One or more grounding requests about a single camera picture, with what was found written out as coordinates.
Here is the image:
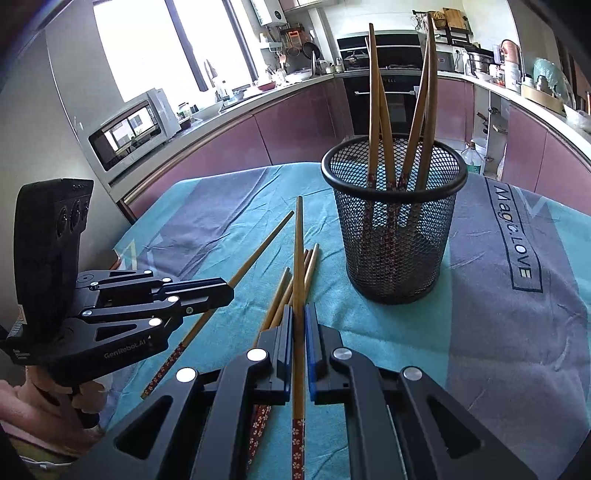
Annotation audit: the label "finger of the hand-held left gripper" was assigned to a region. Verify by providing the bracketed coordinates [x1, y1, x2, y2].
[76, 269, 230, 308]
[69, 287, 235, 344]

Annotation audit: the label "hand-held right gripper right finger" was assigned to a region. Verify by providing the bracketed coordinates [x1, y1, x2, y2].
[304, 302, 539, 480]

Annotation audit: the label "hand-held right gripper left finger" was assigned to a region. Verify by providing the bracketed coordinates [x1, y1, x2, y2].
[60, 304, 296, 480]

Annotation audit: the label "black mesh pen holder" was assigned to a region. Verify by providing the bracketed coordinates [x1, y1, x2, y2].
[321, 137, 469, 305]

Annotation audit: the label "person's left hand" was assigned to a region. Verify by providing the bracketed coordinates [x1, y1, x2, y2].
[25, 369, 112, 428]

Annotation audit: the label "grey refrigerator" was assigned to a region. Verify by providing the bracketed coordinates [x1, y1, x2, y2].
[0, 28, 134, 241]

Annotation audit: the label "white microwave oven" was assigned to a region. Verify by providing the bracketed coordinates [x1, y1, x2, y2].
[88, 88, 182, 172]

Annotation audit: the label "pink kitchen base cabinets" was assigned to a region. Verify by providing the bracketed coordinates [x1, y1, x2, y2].
[117, 76, 352, 217]
[436, 74, 591, 204]

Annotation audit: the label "blue grey printed tablecloth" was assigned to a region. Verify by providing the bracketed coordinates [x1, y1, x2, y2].
[99, 161, 591, 480]

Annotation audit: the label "kitchen window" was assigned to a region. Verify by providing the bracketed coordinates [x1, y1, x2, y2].
[92, 0, 259, 104]

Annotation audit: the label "black built-in oven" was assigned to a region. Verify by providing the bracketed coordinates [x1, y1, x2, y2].
[342, 69, 430, 141]

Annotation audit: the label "cooking oil bottle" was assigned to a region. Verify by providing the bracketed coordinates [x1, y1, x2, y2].
[462, 141, 485, 176]

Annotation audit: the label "white water heater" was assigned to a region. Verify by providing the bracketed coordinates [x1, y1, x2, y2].
[256, 0, 284, 26]

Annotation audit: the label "black range hood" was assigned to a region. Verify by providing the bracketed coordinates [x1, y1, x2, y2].
[337, 30, 426, 70]

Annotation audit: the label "stainless steamer pot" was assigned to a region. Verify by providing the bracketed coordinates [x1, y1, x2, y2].
[466, 48, 495, 77]

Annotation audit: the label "round bamboo steamer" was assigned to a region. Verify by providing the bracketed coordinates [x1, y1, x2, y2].
[522, 84, 566, 116]

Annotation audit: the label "pink kettle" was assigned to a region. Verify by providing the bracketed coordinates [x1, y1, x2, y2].
[499, 39, 522, 65]

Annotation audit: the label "green plastic-covered appliance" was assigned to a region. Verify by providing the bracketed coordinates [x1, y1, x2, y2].
[533, 58, 575, 100]

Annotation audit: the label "black wall shelf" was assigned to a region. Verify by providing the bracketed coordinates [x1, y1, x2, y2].
[416, 7, 474, 44]

